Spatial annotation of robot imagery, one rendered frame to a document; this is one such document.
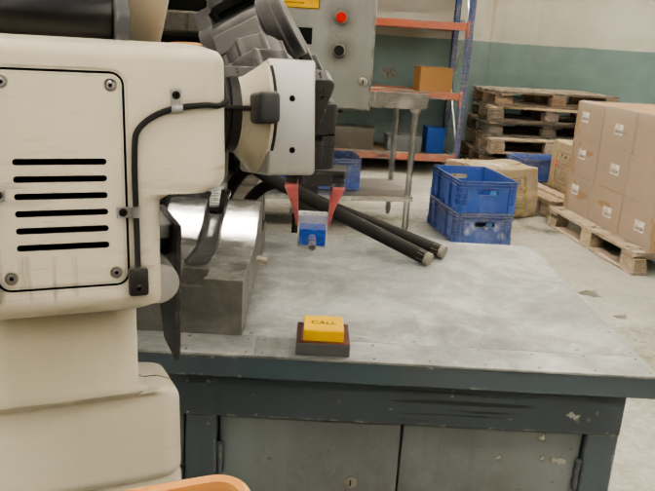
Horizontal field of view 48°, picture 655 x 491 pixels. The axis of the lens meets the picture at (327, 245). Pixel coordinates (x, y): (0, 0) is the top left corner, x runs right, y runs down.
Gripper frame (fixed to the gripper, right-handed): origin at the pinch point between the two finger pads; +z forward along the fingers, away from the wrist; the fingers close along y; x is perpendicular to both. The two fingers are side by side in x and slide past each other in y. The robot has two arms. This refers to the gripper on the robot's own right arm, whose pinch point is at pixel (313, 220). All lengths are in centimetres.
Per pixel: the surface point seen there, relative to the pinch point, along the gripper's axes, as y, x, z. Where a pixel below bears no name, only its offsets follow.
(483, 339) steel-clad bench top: -28.3, 10.7, 15.6
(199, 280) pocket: 17.4, 9.7, 8.2
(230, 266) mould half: 12.8, 7.7, 6.3
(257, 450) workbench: 7.0, 15.1, 34.7
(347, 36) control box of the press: -7, -73, -30
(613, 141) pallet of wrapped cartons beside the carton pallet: -195, -353, 25
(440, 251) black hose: -28.2, -33.1, 13.8
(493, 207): -119, -340, 70
